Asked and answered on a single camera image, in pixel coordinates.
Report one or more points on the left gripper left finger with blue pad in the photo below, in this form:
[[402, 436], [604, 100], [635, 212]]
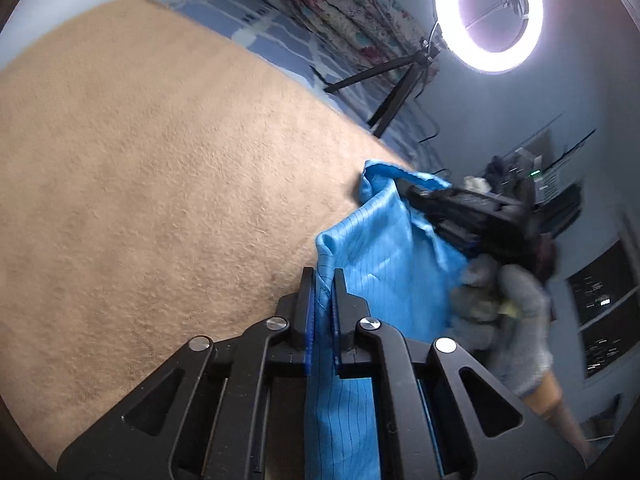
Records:
[[203, 413]]

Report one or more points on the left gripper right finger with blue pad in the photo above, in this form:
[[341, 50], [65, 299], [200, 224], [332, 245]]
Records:
[[438, 413]]

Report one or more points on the light blue jacket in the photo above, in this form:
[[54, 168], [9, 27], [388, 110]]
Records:
[[392, 258]]

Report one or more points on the black clothes rack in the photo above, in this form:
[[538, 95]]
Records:
[[546, 182]]

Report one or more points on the right gloved hand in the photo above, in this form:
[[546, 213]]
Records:
[[501, 315]]

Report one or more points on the dark window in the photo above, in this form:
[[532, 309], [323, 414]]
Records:
[[606, 301]]

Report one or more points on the blue patterned bedsheet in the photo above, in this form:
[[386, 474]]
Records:
[[265, 30]]

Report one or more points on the black tripod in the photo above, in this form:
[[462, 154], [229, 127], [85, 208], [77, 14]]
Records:
[[417, 66]]

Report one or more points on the tan blanket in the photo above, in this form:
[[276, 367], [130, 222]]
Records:
[[158, 182]]

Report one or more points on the folded floral quilts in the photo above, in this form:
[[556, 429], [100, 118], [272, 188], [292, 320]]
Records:
[[366, 32]]

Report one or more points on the ring light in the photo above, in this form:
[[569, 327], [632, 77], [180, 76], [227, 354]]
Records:
[[490, 36]]

